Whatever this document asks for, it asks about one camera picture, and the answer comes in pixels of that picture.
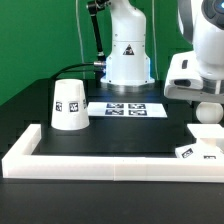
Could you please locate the white lamp base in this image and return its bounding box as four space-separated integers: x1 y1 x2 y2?
175 124 224 160

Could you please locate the black cable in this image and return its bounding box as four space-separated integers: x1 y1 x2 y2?
49 61 108 81

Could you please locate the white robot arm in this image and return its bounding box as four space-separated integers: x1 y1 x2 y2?
101 0 224 104

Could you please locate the white marker sheet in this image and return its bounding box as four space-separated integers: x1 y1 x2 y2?
88 102 167 118

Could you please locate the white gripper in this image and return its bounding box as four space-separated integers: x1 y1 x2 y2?
164 51 224 103

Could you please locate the thin white cable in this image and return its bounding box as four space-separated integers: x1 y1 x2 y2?
75 0 86 80

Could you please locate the white U-shaped fence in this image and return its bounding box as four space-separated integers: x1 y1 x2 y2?
2 124 224 183

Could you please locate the white lamp shade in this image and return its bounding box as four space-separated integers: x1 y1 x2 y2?
51 79 89 131

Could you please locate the white lamp bulb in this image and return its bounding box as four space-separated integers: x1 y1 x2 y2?
196 102 224 124

